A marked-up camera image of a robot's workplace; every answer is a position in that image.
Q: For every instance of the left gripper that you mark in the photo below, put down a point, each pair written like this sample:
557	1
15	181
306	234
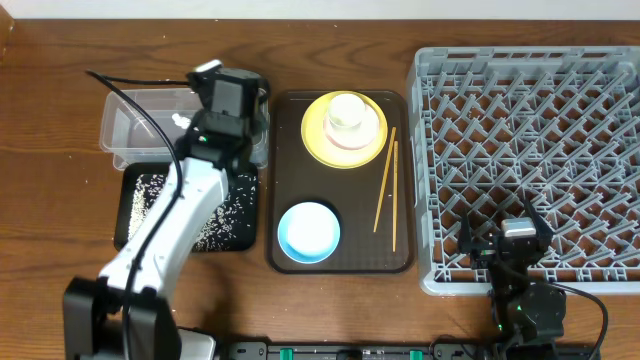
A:
257	112

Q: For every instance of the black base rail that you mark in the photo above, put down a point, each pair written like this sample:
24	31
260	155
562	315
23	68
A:
442	349

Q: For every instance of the grey dishwasher rack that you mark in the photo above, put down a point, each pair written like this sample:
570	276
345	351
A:
494	129

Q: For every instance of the light blue bowl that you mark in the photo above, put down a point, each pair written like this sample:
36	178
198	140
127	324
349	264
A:
308	232

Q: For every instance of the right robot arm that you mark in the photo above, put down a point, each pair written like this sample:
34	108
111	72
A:
529	312

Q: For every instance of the spilled rice pile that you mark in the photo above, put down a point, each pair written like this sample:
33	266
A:
225	225

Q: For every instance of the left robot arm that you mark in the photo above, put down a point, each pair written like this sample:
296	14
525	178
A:
125	312

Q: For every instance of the pink bowl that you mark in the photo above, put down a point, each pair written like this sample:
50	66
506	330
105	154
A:
355	137

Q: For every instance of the white tissue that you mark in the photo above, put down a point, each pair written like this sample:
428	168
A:
180	121

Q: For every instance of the white cup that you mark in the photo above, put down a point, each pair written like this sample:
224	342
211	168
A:
345	111

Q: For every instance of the brown serving tray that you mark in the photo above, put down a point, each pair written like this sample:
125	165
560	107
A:
295	176

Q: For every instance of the yellow plate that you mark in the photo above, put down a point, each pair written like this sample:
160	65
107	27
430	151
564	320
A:
315	141

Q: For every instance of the left wooden chopstick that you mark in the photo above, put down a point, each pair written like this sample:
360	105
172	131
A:
384	178

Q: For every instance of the clear plastic bin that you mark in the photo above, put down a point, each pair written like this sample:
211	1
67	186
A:
129	137

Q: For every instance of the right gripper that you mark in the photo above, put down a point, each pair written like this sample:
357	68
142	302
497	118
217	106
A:
500	245

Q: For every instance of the black waste tray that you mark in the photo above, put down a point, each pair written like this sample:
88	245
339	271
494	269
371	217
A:
240	220

